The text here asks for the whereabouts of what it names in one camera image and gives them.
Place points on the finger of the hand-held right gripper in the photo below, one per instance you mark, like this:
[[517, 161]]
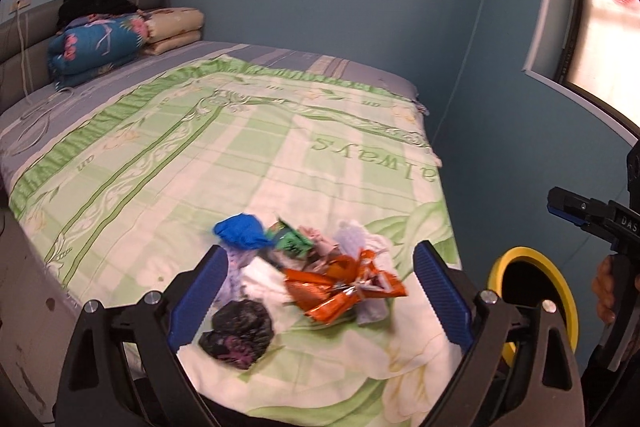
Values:
[[575, 203], [575, 221]]

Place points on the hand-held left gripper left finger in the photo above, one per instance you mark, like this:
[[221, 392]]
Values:
[[197, 302]]

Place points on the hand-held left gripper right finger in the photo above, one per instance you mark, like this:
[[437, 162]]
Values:
[[442, 297]]

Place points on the black plastic bag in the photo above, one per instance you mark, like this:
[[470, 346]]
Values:
[[240, 329]]

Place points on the trash bin with yellow rim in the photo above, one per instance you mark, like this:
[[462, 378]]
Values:
[[495, 272]]

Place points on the blue glove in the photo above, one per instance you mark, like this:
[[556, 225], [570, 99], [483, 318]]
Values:
[[242, 232]]

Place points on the green foil snack wrapper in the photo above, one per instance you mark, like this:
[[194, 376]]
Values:
[[290, 241]]

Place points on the orange snack wrapper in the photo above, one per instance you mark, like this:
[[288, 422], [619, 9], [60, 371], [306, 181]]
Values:
[[320, 289]]

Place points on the pink wrapper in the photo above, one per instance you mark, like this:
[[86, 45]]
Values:
[[320, 242]]

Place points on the person's right hand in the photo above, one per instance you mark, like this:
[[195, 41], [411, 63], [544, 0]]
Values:
[[603, 287]]

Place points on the green printed blanket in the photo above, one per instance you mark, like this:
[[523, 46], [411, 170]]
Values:
[[200, 147]]

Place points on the green floral bed sheet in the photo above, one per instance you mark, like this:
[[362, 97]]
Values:
[[165, 67]]

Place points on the beige floral folded quilt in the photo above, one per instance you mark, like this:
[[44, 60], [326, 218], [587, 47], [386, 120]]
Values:
[[172, 27]]

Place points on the blue floral folded quilt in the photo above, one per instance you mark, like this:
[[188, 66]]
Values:
[[95, 44]]

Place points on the grey padded headboard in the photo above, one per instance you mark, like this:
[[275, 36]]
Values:
[[30, 52]]

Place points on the window with grey frame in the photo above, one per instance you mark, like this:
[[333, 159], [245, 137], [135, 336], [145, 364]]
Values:
[[600, 47]]

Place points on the white wall socket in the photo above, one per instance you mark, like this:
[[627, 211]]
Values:
[[21, 6]]

